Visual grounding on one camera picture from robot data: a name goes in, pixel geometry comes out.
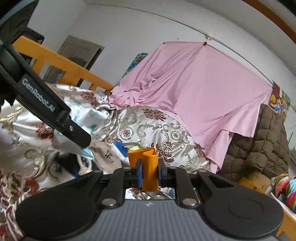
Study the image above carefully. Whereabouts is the orange soft pouch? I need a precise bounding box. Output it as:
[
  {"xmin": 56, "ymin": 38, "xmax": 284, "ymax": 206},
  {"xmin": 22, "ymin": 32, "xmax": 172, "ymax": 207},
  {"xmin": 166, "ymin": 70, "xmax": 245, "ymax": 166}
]
[{"xmin": 128, "ymin": 148, "xmax": 159, "ymax": 192}]

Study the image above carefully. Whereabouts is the white light-blue cloth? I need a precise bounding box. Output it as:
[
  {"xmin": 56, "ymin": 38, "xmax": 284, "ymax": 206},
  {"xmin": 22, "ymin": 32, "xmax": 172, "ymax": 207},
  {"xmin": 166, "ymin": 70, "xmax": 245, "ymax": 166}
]
[{"xmin": 51, "ymin": 104, "xmax": 114, "ymax": 160}]

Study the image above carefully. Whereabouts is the beige drawstring bag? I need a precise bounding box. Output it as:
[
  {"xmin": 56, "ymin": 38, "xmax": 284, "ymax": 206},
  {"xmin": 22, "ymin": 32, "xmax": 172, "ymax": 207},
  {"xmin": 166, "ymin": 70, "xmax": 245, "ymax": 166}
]
[{"xmin": 76, "ymin": 138, "xmax": 129, "ymax": 176}]

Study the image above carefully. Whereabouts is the grey box with cartoon drawing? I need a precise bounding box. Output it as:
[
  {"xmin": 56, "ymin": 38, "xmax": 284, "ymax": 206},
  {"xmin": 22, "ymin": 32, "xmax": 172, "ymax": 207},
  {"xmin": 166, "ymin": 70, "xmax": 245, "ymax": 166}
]
[{"xmin": 113, "ymin": 142, "xmax": 140, "ymax": 157}]

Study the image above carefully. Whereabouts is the floral satin bed cover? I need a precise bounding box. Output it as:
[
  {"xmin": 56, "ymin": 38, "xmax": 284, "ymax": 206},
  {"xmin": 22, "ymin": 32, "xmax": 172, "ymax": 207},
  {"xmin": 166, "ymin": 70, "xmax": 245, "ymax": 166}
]
[{"xmin": 1, "ymin": 85, "xmax": 210, "ymax": 240}]

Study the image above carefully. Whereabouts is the pink hanging sheet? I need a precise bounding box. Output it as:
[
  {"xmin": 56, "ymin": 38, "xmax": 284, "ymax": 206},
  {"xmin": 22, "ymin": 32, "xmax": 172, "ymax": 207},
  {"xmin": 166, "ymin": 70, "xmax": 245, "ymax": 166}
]
[{"xmin": 109, "ymin": 42, "xmax": 272, "ymax": 172}]

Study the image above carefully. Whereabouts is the brown quilted jacket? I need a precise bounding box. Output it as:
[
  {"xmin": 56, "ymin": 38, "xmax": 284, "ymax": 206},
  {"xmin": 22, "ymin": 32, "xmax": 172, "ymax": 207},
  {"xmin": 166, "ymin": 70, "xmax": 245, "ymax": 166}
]
[{"xmin": 217, "ymin": 104, "xmax": 290, "ymax": 182}]

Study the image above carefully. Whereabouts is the colourful striped fabric pile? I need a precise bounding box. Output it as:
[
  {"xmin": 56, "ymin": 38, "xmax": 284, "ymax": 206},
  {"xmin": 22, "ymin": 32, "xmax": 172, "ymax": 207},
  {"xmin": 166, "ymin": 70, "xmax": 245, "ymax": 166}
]
[{"xmin": 272, "ymin": 173, "xmax": 295, "ymax": 212}]

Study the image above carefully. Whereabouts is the orange wooden left bed rail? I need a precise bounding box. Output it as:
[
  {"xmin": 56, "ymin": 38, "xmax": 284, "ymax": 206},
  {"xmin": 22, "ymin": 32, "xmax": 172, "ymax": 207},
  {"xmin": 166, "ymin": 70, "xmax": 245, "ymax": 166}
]
[{"xmin": 13, "ymin": 36, "xmax": 114, "ymax": 92}]

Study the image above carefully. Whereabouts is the orange wooden bed rail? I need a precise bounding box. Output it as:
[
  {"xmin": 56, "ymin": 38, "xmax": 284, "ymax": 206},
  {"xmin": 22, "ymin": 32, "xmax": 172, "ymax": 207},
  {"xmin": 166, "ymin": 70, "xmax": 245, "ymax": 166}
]
[
  {"xmin": 13, "ymin": 36, "xmax": 114, "ymax": 92},
  {"xmin": 238, "ymin": 177, "xmax": 295, "ymax": 240}
]

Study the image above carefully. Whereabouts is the grey wall panel door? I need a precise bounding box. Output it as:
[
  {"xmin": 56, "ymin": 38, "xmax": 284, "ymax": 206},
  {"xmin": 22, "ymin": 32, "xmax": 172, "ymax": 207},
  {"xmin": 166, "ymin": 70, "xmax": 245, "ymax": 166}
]
[{"xmin": 43, "ymin": 35, "xmax": 104, "ymax": 83}]

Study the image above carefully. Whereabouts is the colourful wall poster left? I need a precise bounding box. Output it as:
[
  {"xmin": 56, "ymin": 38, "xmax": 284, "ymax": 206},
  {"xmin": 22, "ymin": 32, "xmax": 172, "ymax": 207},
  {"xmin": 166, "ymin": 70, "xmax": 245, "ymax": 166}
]
[{"xmin": 122, "ymin": 52, "xmax": 148, "ymax": 78}]

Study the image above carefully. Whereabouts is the colourful wall poster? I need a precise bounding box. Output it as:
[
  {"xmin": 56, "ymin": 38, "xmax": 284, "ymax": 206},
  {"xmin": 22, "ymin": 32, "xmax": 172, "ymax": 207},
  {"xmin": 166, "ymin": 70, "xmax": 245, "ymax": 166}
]
[
  {"xmin": 268, "ymin": 82, "xmax": 290, "ymax": 115},
  {"xmin": 122, "ymin": 52, "xmax": 148, "ymax": 78}
]

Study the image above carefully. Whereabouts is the orange wooden right bed rail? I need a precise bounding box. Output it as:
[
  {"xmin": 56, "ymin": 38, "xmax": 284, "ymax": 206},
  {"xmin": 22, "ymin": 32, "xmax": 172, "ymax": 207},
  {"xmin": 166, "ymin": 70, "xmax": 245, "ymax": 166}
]
[{"xmin": 238, "ymin": 177, "xmax": 295, "ymax": 240}]

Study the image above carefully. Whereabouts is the colourful wall poster right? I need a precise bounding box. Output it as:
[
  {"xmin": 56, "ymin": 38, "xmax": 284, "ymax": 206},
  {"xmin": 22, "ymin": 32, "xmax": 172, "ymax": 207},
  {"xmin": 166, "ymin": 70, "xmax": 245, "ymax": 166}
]
[{"xmin": 268, "ymin": 82, "xmax": 290, "ymax": 115}]

